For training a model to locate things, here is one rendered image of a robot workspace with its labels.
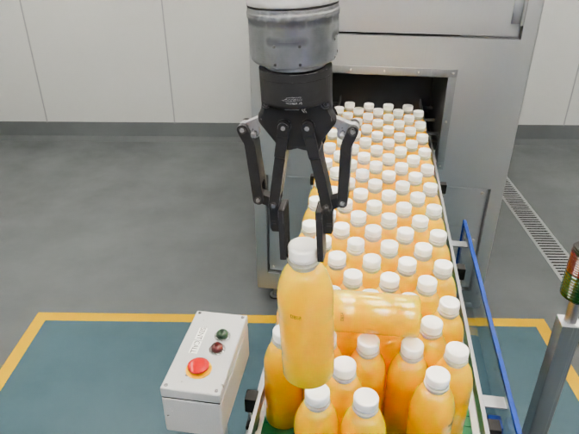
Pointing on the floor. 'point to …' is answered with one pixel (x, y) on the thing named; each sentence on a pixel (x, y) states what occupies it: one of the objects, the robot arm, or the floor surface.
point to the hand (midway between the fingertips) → (302, 232)
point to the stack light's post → (551, 376)
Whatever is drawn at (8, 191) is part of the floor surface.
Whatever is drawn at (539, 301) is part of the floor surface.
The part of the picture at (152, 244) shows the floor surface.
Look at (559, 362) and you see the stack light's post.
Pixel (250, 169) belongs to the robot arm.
